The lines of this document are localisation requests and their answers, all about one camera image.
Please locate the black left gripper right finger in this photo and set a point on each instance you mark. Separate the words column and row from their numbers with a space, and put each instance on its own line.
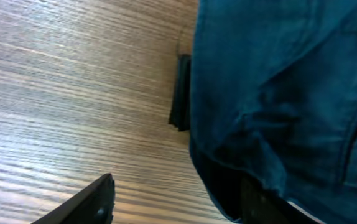
column 259, row 206

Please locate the dark blue shorts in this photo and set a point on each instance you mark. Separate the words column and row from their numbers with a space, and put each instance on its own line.
column 273, row 96

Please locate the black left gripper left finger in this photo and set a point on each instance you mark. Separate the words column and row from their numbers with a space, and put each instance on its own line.
column 92, row 205

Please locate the black garment under jeans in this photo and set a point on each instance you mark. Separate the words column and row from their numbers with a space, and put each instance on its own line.
column 180, row 110

